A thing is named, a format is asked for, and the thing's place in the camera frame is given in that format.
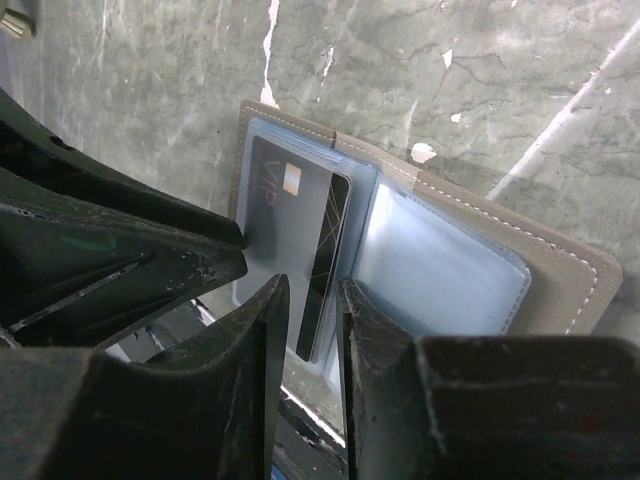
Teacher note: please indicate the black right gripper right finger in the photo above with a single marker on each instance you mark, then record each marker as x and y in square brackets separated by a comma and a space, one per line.
[545, 407]

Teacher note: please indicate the grey card holder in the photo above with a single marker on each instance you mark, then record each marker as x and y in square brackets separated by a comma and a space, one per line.
[438, 259]

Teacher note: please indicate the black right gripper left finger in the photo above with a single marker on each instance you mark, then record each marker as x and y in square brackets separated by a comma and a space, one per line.
[204, 409]

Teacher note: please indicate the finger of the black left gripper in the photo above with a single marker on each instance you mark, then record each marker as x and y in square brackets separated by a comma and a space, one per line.
[35, 154]
[86, 275]

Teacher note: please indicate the black VIP card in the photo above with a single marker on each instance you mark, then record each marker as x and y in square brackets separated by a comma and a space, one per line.
[292, 215]

